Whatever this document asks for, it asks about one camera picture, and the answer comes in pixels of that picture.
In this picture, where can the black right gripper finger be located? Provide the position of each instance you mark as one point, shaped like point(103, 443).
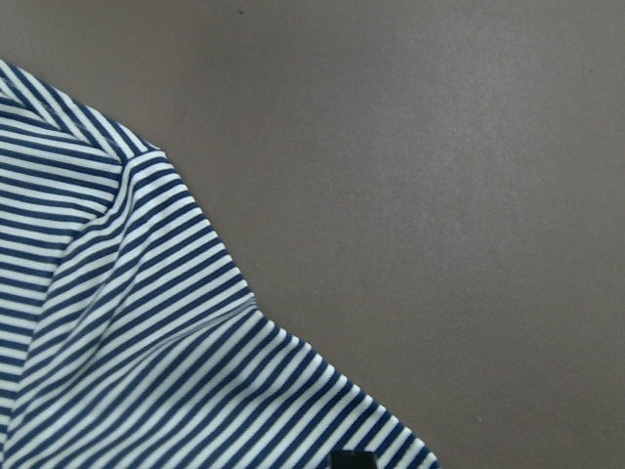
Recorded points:
point(352, 459)

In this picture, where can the navy white striped polo shirt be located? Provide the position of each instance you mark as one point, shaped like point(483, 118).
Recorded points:
point(129, 337)

